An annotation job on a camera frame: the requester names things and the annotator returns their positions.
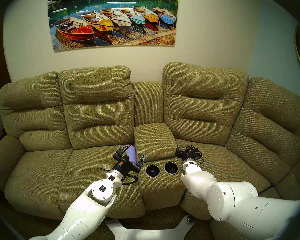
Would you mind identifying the colourful boats wall picture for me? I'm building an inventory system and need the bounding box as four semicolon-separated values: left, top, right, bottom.
47;0;179;53

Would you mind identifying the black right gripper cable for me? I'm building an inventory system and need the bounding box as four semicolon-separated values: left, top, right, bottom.
195;149;204;165

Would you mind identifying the purple bottle with black cap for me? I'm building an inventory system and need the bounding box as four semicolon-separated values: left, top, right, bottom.
127;145;137;167

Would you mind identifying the green fabric sectional sofa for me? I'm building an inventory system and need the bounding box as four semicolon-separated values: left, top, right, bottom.
0;62;300;240

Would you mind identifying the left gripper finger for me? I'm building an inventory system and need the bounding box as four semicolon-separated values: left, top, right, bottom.
136;153;145;173
117;144;133;158

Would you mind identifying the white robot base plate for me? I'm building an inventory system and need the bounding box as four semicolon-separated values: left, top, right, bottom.
105;215;195;240

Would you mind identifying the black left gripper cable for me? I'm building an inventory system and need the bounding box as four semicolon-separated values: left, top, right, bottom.
100;168;139;186

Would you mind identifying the green sofa console lid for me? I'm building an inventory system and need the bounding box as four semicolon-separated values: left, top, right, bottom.
134;123;178;164

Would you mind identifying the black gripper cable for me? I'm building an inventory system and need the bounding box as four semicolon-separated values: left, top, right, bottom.
195;149;204;165
100;168;139;186

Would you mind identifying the steel cup holder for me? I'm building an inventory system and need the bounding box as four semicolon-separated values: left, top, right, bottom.
163;162;180;175
144;164;161;178

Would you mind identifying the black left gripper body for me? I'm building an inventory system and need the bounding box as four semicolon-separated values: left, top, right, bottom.
113;154;141;181

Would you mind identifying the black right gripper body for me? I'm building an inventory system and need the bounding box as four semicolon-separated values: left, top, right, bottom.
175;147;203;164

